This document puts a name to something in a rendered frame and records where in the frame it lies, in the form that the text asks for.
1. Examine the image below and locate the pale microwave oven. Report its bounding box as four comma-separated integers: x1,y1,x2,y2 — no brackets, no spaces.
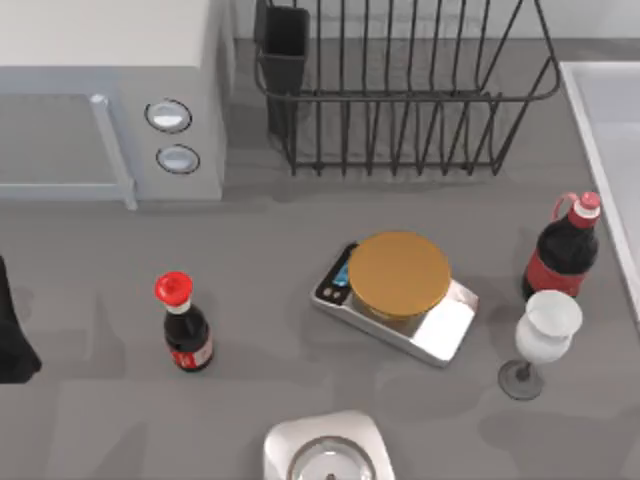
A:
0,0,232,211

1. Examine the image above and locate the white wine glass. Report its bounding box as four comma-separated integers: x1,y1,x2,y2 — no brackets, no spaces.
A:
498,289,584,402

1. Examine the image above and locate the microwave door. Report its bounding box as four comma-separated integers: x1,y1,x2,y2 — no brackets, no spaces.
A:
0,67,139,211

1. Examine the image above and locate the microwave door handle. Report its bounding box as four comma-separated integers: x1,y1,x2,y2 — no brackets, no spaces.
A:
90,93,139,211

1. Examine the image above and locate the small dark red-capped bottle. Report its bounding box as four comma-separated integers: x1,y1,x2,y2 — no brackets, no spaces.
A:
154,271,215,374

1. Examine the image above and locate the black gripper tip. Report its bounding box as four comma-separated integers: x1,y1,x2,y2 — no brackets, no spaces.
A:
0,255,43,385

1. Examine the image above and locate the white square plate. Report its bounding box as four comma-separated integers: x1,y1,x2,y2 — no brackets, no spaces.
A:
262,409,396,480

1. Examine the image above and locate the round microwave knob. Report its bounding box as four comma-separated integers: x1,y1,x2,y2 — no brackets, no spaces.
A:
155,143,202,176
144,98,194,135

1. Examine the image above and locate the large dark cola bottle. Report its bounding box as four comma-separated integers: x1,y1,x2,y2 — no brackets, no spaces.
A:
521,191,603,302

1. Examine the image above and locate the black cutlery holder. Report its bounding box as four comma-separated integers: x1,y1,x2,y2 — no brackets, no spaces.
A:
254,0,311,95

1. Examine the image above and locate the silver kitchen scale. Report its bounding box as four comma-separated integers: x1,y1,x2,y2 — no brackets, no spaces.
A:
309,241,480,369

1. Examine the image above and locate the black wire dish rack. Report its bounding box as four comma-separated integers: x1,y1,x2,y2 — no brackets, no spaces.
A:
253,0,562,178

